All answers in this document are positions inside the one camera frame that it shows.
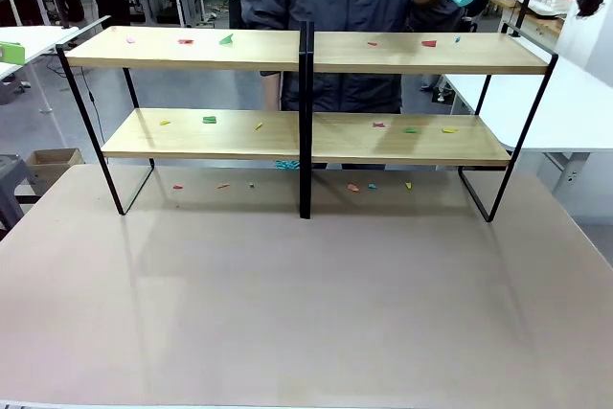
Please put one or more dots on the person's right hand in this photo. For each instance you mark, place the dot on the person's right hand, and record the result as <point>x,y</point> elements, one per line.
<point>270,90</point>

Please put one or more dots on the wooden background table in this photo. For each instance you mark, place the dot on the wooden background table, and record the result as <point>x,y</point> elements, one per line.
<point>541,21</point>

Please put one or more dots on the large green paper scrap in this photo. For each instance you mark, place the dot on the large green paper scrap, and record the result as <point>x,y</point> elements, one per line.
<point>226,38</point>

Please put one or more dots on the black backpack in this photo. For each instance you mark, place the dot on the black backpack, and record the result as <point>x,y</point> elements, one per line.
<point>73,3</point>

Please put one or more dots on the white side table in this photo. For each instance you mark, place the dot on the white side table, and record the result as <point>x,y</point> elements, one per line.
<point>33,38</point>

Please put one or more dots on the cardboard box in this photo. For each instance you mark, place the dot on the cardboard box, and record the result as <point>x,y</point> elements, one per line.
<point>52,165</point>

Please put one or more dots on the green box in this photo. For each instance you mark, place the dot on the green box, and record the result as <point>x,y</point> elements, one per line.
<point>10,53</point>

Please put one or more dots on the grey plastic stool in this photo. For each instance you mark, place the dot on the grey plastic stool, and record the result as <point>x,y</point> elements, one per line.
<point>12,188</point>

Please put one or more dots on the wooden shelf unit black frame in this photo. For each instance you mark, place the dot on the wooden shelf unit black frame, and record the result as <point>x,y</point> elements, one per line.
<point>431,57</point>
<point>191,52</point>

